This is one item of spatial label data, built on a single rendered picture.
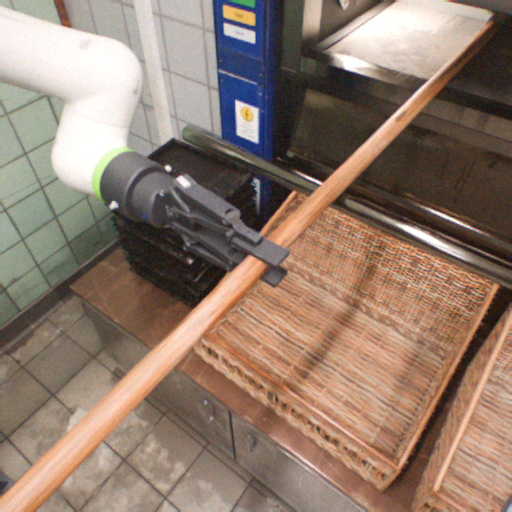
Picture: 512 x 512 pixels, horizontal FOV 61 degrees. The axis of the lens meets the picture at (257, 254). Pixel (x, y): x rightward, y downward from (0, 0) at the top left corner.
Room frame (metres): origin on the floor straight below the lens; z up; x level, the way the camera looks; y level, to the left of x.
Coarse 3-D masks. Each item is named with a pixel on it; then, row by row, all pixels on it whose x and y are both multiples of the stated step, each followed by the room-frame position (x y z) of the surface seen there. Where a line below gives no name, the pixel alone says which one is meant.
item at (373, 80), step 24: (312, 72) 0.96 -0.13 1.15; (336, 72) 0.92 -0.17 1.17; (360, 72) 0.90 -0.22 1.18; (384, 72) 0.90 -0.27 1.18; (384, 96) 0.85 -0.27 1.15; (408, 96) 0.83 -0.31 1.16; (456, 96) 0.80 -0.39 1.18; (480, 96) 0.80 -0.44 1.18; (456, 120) 0.76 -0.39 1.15; (480, 120) 0.74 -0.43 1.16; (504, 120) 0.72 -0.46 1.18
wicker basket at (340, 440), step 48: (336, 240) 0.82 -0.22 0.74; (384, 240) 0.76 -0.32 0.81; (288, 288) 0.77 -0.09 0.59; (336, 288) 0.76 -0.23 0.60; (384, 288) 0.70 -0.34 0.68; (480, 288) 0.61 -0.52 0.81; (240, 336) 0.61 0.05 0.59; (288, 336) 0.61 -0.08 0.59; (336, 336) 0.61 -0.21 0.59; (384, 336) 0.61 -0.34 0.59; (432, 336) 0.59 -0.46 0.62; (240, 384) 0.47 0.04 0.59; (288, 384) 0.47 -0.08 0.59; (336, 384) 0.47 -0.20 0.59; (384, 384) 0.47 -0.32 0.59; (432, 384) 0.47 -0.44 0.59; (336, 432) 0.31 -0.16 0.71; (384, 432) 0.36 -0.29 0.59; (384, 480) 0.24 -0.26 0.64
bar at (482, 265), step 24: (192, 144) 0.67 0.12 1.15; (216, 144) 0.65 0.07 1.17; (264, 168) 0.58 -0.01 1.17; (288, 168) 0.58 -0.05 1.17; (312, 192) 0.52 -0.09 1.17; (360, 216) 0.47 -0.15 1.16; (384, 216) 0.46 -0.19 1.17; (408, 240) 0.43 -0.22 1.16; (432, 240) 0.41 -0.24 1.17; (456, 264) 0.39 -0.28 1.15; (480, 264) 0.37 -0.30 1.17; (504, 264) 0.37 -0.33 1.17; (504, 504) 0.13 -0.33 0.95
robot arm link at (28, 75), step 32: (0, 32) 0.55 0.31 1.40; (32, 32) 0.57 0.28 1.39; (64, 32) 0.60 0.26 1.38; (0, 64) 0.54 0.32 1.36; (32, 64) 0.55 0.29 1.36; (64, 64) 0.57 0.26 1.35; (96, 64) 0.59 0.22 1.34; (128, 64) 0.61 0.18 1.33; (64, 96) 0.57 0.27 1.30; (96, 96) 0.57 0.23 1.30; (128, 96) 0.59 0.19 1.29
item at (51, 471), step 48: (480, 48) 0.98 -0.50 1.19; (432, 96) 0.77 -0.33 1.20; (384, 144) 0.61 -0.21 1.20; (336, 192) 0.48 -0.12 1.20; (288, 240) 0.39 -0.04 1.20; (240, 288) 0.31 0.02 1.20; (192, 336) 0.24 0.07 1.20; (144, 384) 0.19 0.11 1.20; (96, 432) 0.14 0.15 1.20; (48, 480) 0.10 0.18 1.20
